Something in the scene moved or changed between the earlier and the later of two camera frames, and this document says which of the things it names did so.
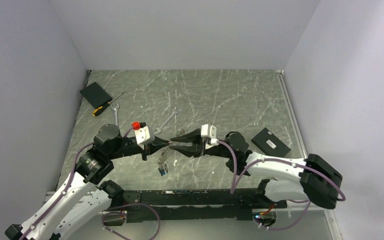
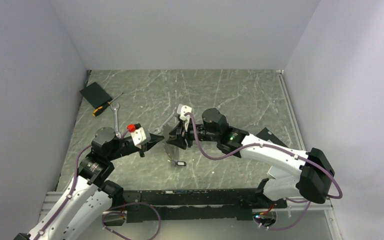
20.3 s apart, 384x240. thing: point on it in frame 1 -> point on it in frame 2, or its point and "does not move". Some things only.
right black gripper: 194,136 -> 183,130
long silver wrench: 115,111 does not move
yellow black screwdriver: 100,109 does not move
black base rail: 164,205 does not move
